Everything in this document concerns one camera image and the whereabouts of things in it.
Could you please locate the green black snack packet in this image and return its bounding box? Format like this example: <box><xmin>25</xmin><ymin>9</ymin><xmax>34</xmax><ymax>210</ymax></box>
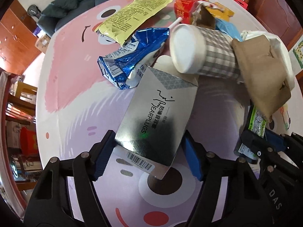
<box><xmin>234</xmin><ymin>101</ymin><xmax>266</xmax><ymax>165</ymax></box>

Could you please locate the silver earplugs box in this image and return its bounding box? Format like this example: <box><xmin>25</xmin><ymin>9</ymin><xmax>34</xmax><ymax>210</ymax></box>
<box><xmin>113</xmin><ymin>67</ymin><xmax>198</xmax><ymax>179</ymax></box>

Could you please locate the red snack bag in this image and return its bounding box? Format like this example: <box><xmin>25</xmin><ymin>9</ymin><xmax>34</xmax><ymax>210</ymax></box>
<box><xmin>174</xmin><ymin>0</ymin><xmax>216</xmax><ymax>29</ymax></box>

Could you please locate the red plastic bucket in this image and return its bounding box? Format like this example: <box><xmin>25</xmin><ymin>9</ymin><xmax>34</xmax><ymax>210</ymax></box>
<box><xmin>20</xmin><ymin>127</ymin><xmax>38</xmax><ymax>156</ymax></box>

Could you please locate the brown paper bag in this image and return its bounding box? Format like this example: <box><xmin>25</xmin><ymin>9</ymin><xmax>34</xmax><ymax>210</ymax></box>
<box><xmin>232</xmin><ymin>35</ymin><xmax>291</xmax><ymax>121</ymax></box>

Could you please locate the blue foil snack bag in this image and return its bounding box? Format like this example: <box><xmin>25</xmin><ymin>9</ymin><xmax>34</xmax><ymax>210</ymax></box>
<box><xmin>97</xmin><ymin>28</ymin><xmax>169</xmax><ymax>90</ymax></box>

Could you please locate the checked paper cup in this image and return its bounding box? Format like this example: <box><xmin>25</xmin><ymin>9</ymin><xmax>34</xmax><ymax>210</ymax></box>
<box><xmin>169</xmin><ymin>24</ymin><xmax>240</xmax><ymax>79</ymax></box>

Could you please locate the cardboard box by sofa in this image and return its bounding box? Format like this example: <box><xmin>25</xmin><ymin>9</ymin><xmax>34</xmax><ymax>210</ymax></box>
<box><xmin>35</xmin><ymin>34</ymin><xmax>51</xmax><ymax>54</ymax></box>

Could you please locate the yellow printed packet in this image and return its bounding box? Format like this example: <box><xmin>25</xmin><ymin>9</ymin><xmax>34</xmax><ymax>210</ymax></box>
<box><xmin>94</xmin><ymin>0</ymin><xmax>173</xmax><ymax>45</ymax></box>

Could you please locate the blue face mask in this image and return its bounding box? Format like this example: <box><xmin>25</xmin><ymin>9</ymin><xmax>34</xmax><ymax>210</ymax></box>
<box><xmin>215</xmin><ymin>18</ymin><xmax>242</xmax><ymax>42</ymax></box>

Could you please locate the yellow foil wrapper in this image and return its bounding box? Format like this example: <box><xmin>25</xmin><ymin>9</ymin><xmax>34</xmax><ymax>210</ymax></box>
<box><xmin>206</xmin><ymin>2</ymin><xmax>235</xmax><ymax>22</ymax></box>

